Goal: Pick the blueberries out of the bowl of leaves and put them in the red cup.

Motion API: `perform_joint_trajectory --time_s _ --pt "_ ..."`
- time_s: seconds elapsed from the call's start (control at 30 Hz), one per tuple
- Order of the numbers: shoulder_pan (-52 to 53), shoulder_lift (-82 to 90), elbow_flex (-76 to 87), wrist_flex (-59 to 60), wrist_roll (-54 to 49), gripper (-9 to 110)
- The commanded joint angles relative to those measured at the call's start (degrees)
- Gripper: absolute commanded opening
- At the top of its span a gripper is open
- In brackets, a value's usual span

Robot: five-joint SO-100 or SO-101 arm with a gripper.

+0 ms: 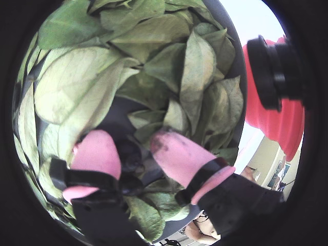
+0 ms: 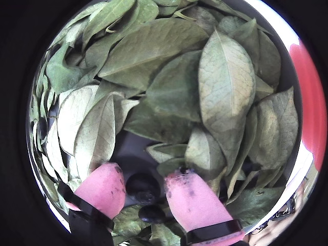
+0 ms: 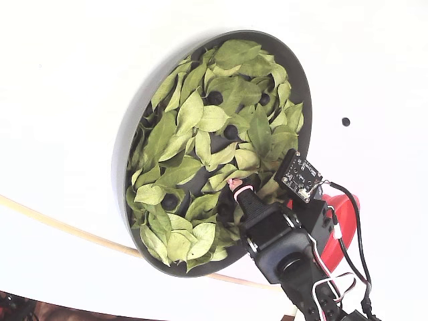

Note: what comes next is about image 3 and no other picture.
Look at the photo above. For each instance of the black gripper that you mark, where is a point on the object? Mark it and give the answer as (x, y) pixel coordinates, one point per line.
(267, 225)

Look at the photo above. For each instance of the long beige rod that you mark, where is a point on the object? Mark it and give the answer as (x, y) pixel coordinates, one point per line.
(83, 235)

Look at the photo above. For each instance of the small black table mark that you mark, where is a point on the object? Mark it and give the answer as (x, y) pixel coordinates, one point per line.
(345, 121)

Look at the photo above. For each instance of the camera circuit board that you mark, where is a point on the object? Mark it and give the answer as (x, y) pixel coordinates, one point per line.
(297, 175)

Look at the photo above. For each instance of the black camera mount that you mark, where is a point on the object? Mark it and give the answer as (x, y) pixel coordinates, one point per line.
(317, 217)

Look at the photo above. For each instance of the short beige rod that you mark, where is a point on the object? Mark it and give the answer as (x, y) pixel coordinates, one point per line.
(294, 311)

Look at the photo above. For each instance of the large dark green leaf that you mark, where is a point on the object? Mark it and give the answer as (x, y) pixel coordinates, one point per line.
(259, 132)

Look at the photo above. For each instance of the grey round bowl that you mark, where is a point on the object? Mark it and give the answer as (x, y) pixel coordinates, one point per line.
(300, 83)

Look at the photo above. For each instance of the green leaf pile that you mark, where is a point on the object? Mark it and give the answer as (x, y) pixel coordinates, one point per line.
(190, 113)

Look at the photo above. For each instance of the red collapsible cup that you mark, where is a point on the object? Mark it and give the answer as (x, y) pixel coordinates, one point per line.
(346, 214)

